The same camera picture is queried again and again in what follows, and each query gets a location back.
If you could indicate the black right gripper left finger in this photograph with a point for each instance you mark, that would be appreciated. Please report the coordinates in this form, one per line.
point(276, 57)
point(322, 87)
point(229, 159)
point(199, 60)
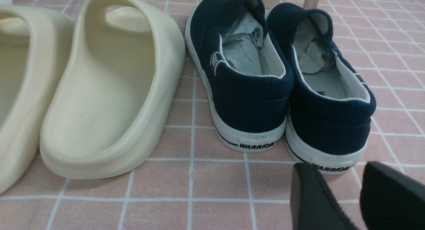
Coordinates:
point(313, 206)

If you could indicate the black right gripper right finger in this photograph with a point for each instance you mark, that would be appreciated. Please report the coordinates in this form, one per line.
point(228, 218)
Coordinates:
point(390, 200)

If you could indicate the right navy slip-on shoe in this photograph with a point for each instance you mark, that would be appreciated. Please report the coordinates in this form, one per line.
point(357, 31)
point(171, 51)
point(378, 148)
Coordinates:
point(330, 106)

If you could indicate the navy slip-on shoe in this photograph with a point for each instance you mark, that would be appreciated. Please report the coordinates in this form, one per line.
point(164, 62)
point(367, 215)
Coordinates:
point(330, 106)
point(245, 74)

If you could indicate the left navy slip-on shoe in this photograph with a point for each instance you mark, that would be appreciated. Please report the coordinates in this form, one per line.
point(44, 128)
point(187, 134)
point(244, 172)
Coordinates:
point(245, 74)

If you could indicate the pink checkered tablecloth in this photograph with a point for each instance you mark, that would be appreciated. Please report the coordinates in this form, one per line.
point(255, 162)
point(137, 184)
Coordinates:
point(194, 182)

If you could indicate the right cream foam slide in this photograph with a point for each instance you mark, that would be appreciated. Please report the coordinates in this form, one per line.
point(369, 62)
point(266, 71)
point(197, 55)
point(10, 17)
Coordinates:
point(112, 102)

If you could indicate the cream foam slide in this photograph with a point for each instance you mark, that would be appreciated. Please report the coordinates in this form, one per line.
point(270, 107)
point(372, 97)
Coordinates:
point(35, 45)
point(112, 102)

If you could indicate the left cream foam slide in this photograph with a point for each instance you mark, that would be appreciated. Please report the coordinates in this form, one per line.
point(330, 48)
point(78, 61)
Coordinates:
point(35, 45)

